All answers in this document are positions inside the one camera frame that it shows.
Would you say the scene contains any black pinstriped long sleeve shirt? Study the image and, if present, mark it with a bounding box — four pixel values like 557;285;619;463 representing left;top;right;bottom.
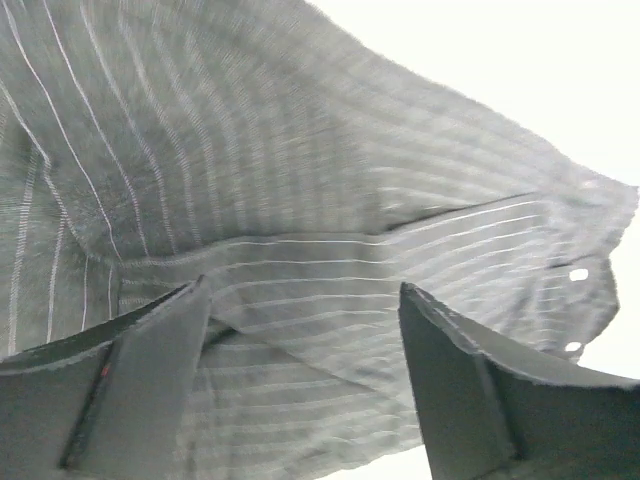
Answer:
1;1;638;479

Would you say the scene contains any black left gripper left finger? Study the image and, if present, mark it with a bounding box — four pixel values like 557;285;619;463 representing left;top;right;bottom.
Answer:
1;277;210;480

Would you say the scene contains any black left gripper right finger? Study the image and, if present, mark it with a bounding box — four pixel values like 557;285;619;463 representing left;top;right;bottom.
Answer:
398;283;639;480

